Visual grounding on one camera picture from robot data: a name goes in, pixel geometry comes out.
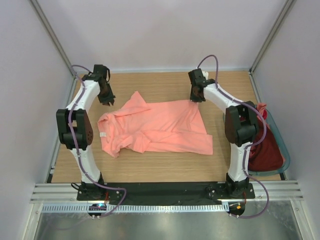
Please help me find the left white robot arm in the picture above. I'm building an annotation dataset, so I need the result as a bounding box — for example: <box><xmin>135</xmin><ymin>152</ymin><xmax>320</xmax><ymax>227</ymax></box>
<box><xmin>56</xmin><ymin>64</ymin><xmax>116</xmax><ymax>201</ymax></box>

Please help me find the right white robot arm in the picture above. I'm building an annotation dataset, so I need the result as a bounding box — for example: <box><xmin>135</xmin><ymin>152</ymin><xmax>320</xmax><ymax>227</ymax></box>
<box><xmin>188</xmin><ymin>68</ymin><xmax>259</xmax><ymax>198</ymax></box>

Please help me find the teal plastic basket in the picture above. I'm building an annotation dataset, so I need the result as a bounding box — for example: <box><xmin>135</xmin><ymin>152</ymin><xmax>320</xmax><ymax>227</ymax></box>
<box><xmin>222</xmin><ymin>103</ymin><xmax>292</xmax><ymax>176</ymax></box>

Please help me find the dark red t shirt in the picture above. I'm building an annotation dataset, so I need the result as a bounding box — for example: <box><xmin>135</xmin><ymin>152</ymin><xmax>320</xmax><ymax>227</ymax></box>
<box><xmin>248</xmin><ymin>123</ymin><xmax>284</xmax><ymax>172</ymax></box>

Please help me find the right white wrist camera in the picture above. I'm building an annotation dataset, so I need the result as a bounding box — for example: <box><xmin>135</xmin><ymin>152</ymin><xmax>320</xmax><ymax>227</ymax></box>
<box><xmin>202</xmin><ymin>71</ymin><xmax>209</xmax><ymax>79</ymax></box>

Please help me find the white slotted cable duct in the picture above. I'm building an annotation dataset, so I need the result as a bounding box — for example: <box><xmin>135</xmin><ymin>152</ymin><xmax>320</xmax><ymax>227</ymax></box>
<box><xmin>41</xmin><ymin>203</ymin><xmax>229</xmax><ymax>214</ymax></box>

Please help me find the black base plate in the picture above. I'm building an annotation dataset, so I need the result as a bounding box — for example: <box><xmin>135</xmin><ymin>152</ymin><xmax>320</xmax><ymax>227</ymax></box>
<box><xmin>71</xmin><ymin>181</ymin><xmax>255</xmax><ymax>205</ymax></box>

